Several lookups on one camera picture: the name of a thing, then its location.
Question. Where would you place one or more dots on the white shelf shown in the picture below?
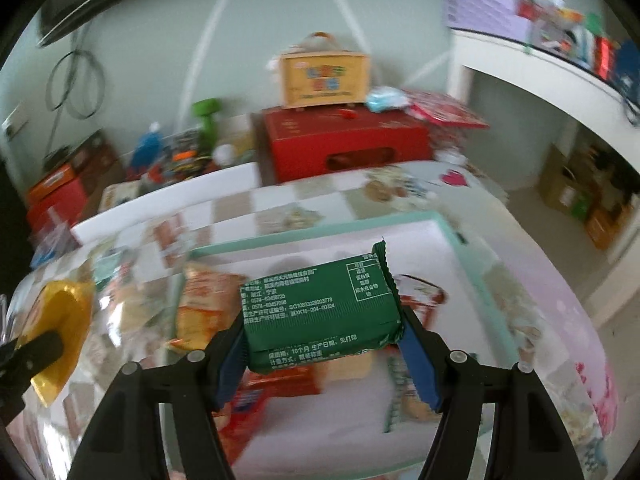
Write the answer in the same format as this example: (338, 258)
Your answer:
(525, 60)

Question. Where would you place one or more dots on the red printed wrapper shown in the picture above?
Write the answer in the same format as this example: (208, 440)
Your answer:
(445, 110)

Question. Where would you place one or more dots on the white flat board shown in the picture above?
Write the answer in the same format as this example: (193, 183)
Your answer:
(165, 205)

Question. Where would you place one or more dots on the yellow cardboard carry box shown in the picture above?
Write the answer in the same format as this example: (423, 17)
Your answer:
(325, 72)

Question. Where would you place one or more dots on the orange box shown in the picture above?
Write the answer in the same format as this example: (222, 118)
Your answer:
(52, 182)

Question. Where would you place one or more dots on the green dumbbell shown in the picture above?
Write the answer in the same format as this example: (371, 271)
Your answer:
(207, 120)

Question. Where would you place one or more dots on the stack of cardboard boxes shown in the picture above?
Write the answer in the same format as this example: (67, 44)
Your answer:
(580, 195)

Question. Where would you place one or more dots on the black monitor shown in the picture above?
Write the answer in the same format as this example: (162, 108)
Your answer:
(100, 0)

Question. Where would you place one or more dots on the orange egg roll packet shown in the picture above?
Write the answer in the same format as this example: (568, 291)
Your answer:
(207, 305)

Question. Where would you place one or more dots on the large red box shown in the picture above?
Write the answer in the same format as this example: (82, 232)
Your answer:
(345, 145)

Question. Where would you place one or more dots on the toy car pack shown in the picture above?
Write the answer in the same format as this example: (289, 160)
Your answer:
(187, 155)

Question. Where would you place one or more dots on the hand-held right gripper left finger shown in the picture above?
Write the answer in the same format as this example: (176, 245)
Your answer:
(232, 360)

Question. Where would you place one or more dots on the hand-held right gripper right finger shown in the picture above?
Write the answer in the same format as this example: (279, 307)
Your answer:
(420, 367)

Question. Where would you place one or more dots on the yellow clear snack packet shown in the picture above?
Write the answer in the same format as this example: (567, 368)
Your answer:
(65, 310)

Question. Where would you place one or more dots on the green snack packet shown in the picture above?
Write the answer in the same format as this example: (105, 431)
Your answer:
(320, 310)

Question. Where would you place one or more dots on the small red snack packet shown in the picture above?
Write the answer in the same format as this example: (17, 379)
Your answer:
(265, 400)

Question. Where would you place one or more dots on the blue water bottle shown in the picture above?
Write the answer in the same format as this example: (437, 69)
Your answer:
(147, 147)

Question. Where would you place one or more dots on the mint green tray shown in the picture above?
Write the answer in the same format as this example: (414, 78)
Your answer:
(310, 240)

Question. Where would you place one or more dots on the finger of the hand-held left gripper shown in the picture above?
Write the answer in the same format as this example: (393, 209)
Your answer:
(45, 352)

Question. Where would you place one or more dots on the row of colourful books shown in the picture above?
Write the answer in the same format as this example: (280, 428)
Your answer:
(575, 35)

